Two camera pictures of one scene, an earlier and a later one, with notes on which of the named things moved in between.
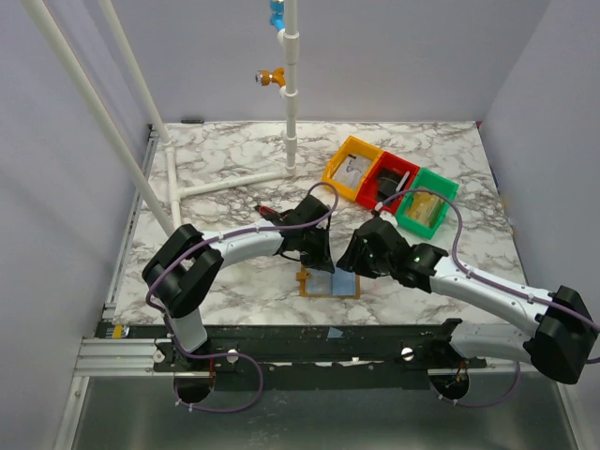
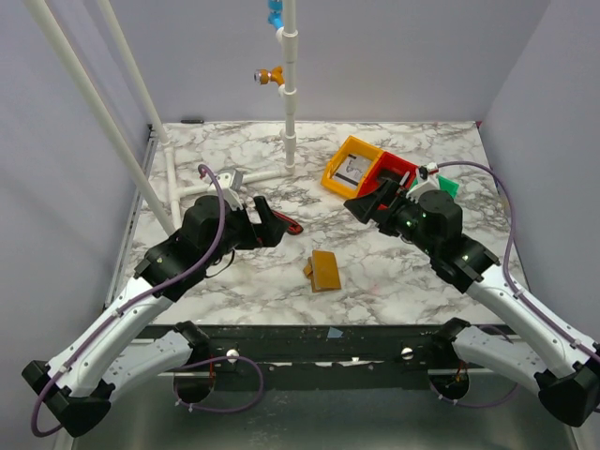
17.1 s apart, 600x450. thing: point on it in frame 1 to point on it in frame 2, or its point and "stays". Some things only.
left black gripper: (321, 256) to (258, 230)
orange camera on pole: (264, 77) stays
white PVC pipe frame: (171, 216) stays
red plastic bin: (390, 174) stays
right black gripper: (352, 256) to (388, 216)
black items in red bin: (388, 180) stays
